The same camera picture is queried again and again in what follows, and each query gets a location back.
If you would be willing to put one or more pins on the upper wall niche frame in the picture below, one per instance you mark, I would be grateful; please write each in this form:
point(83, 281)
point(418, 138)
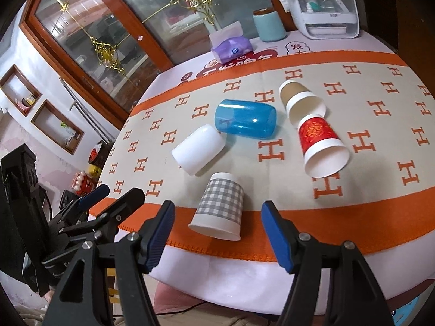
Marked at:
point(19, 90)

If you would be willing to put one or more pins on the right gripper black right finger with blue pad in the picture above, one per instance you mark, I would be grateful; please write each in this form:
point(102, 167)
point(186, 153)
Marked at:
point(354, 295)

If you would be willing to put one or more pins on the white plastic cup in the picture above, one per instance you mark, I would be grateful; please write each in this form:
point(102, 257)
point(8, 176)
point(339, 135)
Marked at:
point(198, 149)

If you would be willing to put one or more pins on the grey plaid paper cup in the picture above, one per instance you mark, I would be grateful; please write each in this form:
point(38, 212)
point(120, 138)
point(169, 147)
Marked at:
point(219, 212)

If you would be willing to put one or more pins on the orange beige H-pattern runner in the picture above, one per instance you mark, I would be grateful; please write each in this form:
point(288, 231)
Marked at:
point(375, 103)

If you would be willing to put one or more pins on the blue translucent plastic cup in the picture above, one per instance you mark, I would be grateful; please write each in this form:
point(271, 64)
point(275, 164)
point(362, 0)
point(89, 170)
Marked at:
point(246, 118)

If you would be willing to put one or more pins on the purple tissue pack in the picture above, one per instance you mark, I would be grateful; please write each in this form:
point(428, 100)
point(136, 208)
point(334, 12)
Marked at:
point(229, 43)

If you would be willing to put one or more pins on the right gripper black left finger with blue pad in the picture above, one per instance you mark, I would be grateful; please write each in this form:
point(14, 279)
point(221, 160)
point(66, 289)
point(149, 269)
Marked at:
point(81, 297)

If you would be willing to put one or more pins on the white desktop storage box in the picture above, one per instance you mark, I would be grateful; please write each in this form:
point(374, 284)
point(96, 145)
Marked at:
point(325, 19)

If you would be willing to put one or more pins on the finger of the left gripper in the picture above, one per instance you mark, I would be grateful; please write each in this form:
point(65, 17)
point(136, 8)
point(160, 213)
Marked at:
point(120, 209)
point(92, 198)

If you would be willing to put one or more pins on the brown white paper cup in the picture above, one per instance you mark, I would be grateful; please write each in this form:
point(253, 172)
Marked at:
point(299, 101)

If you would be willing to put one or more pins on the light blue canister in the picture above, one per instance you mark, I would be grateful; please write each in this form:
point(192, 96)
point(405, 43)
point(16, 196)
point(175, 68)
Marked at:
point(269, 25)

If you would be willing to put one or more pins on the wall niche frame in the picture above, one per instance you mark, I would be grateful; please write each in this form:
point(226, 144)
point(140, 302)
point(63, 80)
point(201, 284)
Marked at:
point(57, 127)
point(19, 90)

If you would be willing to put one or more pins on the lower wall niche frame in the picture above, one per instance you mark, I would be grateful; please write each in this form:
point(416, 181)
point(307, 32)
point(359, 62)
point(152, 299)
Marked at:
point(57, 127)

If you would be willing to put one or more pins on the wooden glass sliding door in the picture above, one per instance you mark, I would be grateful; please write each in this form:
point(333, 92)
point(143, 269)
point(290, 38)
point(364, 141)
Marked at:
point(110, 51)

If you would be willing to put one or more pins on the white printed tablecloth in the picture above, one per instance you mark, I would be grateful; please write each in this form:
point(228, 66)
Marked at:
point(263, 286)

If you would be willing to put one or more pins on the red paper cup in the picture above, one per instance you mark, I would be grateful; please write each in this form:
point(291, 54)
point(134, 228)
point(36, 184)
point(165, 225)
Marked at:
point(324, 153)

